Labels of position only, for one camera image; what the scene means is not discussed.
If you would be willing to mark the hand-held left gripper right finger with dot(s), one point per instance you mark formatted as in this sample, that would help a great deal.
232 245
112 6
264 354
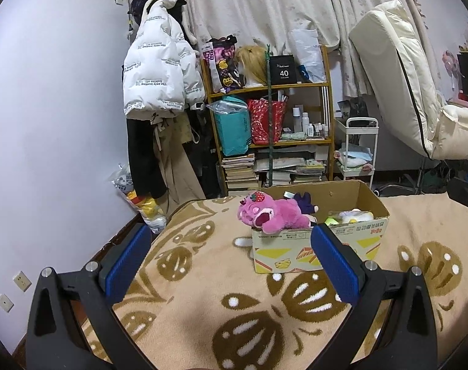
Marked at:
336 266

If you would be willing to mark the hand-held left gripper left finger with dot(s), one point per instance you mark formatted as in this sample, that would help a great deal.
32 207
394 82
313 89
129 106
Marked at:
128 264

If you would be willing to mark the yellow round plush toy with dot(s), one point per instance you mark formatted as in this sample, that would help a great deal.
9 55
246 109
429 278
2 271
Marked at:
331 221

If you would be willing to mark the printed cardboard box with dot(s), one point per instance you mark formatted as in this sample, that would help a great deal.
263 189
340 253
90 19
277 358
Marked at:
288 254

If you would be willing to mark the pink bear plush toy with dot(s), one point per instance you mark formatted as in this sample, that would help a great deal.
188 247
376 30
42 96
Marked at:
280 216

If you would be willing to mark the plastic bag of toys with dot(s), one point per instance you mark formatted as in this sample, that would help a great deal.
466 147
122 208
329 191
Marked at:
149 208

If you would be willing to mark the purple white-haired plush doll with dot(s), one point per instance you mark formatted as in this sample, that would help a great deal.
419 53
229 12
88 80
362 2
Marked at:
305 202

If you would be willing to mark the beige patterned blanket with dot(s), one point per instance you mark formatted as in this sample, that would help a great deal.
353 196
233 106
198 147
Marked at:
203 246

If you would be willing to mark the black hanging garment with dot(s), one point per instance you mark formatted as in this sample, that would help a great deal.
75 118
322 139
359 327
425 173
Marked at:
141 162

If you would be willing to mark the messy pile of books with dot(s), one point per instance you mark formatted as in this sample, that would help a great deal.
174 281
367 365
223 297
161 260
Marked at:
291 169

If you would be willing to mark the beige trousers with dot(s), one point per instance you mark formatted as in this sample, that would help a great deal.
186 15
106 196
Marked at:
180 169

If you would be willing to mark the folded light cloths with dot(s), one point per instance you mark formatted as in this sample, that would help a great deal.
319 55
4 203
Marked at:
353 156

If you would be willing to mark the white trolley cart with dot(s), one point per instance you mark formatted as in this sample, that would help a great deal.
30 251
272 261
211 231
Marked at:
374 154

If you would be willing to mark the neat stack of books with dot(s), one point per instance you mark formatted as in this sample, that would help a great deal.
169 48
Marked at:
239 177

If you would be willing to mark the black lettered garment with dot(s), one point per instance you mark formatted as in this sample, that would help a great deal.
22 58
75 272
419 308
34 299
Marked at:
209 154

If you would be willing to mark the group of cosmetic bottles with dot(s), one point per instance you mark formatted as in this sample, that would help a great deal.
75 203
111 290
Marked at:
305 121

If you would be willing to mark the green pole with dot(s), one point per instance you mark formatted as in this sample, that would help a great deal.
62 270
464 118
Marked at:
270 131

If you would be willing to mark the black pouch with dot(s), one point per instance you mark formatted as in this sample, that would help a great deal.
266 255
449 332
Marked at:
357 108

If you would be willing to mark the red patterned bag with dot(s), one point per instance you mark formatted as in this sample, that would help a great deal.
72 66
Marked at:
263 123

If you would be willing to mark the teal bag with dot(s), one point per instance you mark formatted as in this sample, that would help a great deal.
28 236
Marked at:
232 131

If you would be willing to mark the cream duvet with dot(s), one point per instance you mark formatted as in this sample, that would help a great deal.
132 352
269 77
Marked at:
457 127

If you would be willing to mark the wooden shelf rack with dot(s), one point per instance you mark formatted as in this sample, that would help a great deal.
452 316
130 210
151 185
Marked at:
291 86

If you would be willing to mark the clear plastic bag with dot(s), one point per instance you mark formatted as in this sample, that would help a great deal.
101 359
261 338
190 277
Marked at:
226 106

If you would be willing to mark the white puffer jacket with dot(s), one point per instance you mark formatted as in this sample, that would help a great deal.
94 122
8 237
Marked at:
153 65

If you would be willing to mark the black cardboard box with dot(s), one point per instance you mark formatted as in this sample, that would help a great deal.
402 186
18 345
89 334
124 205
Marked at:
283 71

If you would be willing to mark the cream folded mattress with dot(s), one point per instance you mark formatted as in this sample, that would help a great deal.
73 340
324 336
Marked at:
392 65

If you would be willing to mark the black and pink patterned bag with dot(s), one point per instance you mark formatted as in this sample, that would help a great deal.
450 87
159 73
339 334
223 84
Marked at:
222 69

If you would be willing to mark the white plastic bag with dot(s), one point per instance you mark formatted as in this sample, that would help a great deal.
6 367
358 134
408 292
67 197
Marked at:
307 50

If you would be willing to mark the blonde wig on mannequin head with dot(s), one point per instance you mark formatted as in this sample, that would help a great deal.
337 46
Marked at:
251 61

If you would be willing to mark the pink desk fan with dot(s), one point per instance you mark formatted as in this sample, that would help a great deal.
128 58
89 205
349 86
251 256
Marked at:
449 63

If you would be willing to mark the beige flowered curtain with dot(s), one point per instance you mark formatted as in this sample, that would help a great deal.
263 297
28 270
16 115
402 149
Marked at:
257 4

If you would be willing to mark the white wall socket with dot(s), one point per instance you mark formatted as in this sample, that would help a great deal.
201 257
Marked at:
5 303
22 281

